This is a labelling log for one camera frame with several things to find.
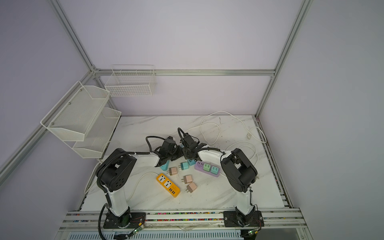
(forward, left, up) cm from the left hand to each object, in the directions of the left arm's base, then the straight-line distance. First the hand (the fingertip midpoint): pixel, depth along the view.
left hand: (185, 152), depth 96 cm
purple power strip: (-13, -14, +5) cm, 20 cm away
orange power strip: (-22, +8, 0) cm, 23 cm away
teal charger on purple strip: (-14, -18, +5) cm, 23 cm away
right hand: (0, -1, +2) cm, 3 cm away
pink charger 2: (-22, -5, 0) cm, 23 cm away
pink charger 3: (-12, +7, -1) cm, 14 cm away
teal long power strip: (-7, -4, 0) cm, 8 cm away
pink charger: (-17, -3, -1) cm, 18 cm away
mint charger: (-9, 0, 0) cm, 9 cm away
